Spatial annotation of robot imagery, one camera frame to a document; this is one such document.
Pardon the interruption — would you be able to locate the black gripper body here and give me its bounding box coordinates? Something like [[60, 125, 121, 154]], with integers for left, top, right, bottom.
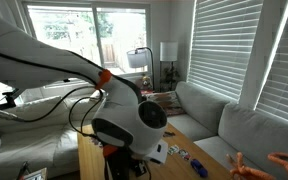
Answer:
[[106, 146, 133, 180]]

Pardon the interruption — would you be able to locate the small dark flat object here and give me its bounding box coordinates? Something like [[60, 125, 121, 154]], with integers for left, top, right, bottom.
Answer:
[[163, 130, 177, 139]]

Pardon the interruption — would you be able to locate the red book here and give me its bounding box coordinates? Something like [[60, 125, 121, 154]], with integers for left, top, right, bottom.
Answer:
[[139, 88, 155, 96]]

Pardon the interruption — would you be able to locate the patterned throw cushion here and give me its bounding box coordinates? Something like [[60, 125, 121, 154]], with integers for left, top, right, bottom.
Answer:
[[145, 90, 186, 118]]

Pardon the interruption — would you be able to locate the blue toy car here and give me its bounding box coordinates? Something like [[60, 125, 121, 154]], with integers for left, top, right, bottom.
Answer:
[[190, 158, 209, 178]]

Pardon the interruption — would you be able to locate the framed tablet with stand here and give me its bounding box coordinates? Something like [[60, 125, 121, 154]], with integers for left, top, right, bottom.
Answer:
[[16, 161, 48, 180]]

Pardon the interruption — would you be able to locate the small brown toy figure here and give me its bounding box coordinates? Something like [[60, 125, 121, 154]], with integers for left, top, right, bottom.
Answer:
[[140, 74, 154, 91]]

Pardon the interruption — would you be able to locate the white fabric sofa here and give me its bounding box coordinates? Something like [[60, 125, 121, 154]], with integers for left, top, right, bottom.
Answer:
[[0, 94, 100, 179]]

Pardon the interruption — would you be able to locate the dark green house plant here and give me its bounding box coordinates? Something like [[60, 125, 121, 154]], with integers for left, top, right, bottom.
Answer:
[[163, 63, 181, 92]]

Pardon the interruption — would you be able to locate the arched lamp white shade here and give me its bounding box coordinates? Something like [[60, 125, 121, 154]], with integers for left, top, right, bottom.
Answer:
[[126, 46, 155, 91]]

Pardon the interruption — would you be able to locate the grey fabric sofa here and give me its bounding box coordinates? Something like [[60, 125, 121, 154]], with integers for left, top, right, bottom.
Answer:
[[165, 80, 288, 180]]

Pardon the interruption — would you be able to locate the white table lamp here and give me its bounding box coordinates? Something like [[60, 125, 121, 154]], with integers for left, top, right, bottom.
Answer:
[[159, 41, 179, 92]]

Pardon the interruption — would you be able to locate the orange toy octopus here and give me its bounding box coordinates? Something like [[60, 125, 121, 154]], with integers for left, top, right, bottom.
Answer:
[[226, 151, 288, 180]]

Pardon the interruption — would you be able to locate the wide white window blind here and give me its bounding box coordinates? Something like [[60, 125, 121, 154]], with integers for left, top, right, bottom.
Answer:
[[187, 0, 264, 102]]

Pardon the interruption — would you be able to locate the narrow white window blind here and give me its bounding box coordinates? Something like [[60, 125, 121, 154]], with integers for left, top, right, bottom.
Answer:
[[255, 0, 288, 126]]

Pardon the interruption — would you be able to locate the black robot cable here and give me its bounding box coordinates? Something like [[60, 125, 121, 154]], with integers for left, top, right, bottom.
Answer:
[[0, 85, 106, 140]]

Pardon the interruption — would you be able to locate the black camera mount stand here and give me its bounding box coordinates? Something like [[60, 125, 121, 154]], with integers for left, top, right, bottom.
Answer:
[[0, 87, 23, 113]]

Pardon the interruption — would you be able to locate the white sliding window frame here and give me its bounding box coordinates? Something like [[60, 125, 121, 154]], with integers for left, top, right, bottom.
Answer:
[[21, 1, 152, 88]]

